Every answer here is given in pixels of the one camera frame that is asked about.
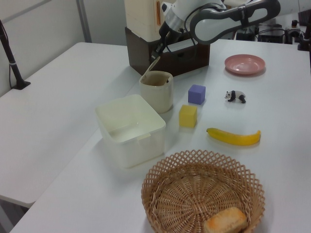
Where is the grey metal partition post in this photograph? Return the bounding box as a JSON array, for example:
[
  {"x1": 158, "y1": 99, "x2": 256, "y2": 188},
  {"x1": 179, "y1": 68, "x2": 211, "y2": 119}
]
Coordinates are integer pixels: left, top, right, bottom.
[{"x1": 76, "y1": 0, "x2": 92, "y2": 44}]

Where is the woven wicker basket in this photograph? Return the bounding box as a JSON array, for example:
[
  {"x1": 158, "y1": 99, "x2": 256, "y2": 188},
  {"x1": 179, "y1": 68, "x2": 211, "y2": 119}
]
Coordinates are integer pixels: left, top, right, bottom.
[{"x1": 141, "y1": 149, "x2": 266, "y2": 233}]

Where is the pink plate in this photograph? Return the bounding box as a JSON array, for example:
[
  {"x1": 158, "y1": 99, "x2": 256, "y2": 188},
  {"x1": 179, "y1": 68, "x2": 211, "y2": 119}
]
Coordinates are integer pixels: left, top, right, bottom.
[{"x1": 224, "y1": 54, "x2": 266, "y2": 75}]

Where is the dark brown drawer box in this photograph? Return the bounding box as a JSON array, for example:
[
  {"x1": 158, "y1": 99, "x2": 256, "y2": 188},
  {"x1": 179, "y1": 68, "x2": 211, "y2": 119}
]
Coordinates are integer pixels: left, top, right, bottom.
[{"x1": 124, "y1": 25, "x2": 211, "y2": 77}]

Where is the yellow toy banana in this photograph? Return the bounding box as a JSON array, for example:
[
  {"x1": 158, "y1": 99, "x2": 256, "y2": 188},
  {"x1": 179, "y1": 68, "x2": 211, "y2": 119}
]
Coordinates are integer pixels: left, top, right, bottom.
[{"x1": 206, "y1": 127, "x2": 262, "y2": 147}]

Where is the yellow cube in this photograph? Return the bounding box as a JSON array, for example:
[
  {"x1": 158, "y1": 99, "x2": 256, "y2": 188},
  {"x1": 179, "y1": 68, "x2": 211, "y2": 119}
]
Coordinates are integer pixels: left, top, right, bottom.
[{"x1": 178, "y1": 104, "x2": 198, "y2": 128}]

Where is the cream cabinet orange handle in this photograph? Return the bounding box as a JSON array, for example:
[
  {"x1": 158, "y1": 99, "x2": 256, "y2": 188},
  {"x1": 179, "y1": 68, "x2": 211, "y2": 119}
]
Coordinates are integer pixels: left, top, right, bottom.
[{"x1": 124, "y1": 0, "x2": 171, "y2": 41}]

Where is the cream dustbin flip lid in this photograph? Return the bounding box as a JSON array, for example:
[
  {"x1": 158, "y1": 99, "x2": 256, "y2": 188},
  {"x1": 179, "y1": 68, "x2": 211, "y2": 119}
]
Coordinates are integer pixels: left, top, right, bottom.
[{"x1": 141, "y1": 56, "x2": 161, "y2": 81}]

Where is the purple cube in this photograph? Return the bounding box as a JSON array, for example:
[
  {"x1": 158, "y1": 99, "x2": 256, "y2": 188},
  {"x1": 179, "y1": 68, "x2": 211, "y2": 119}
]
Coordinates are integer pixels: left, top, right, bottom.
[{"x1": 188, "y1": 84, "x2": 207, "y2": 105}]

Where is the cream round dustbin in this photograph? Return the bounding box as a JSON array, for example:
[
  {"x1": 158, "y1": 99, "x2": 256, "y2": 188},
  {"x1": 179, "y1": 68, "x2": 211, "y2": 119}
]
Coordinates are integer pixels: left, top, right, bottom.
[{"x1": 138, "y1": 70, "x2": 174, "y2": 114}]

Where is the black clamp mount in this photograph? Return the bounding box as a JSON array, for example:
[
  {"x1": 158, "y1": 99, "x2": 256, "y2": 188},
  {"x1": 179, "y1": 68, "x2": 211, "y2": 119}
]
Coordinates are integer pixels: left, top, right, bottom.
[{"x1": 296, "y1": 31, "x2": 311, "y2": 51}]

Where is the toy bread loaf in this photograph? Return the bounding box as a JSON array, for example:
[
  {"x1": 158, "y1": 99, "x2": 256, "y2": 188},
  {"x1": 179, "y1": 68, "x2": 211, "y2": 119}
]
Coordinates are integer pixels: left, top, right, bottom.
[{"x1": 203, "y1": 206, "x2": 248, "y2": 233}]

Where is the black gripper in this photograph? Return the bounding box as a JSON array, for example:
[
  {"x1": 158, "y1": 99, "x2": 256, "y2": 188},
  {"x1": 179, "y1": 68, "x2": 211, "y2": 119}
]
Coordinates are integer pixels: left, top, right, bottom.
[{"x1": 151, "y1": 21, "x2": 182, "y2": 60}]

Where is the toy panda figure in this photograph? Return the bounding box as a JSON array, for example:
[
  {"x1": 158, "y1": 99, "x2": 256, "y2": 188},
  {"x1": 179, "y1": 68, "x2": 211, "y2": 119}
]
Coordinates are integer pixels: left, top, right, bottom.
[{"x1": 224, "y1": 90, "x2": 247, "y2": 104}]

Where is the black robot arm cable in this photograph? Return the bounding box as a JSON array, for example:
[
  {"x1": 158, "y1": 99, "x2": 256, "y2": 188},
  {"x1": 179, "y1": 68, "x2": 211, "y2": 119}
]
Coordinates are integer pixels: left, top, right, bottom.
[{"x1": 183, "y1": 6, "x2": 204, "y2": 47}]

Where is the white plastic storage box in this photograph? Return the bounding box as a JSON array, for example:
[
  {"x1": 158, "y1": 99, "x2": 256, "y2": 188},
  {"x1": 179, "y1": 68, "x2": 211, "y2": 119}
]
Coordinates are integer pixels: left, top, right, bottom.
[{"x1": 94, "y1": 94, "x2": 167, "y2": 169}]

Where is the black camera stand pole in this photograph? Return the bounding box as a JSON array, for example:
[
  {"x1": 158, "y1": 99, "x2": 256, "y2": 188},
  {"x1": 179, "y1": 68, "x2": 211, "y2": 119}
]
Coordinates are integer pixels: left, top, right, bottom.
[{"x1": 0, "y1": 19, "x2": 32, "y2": 90}]

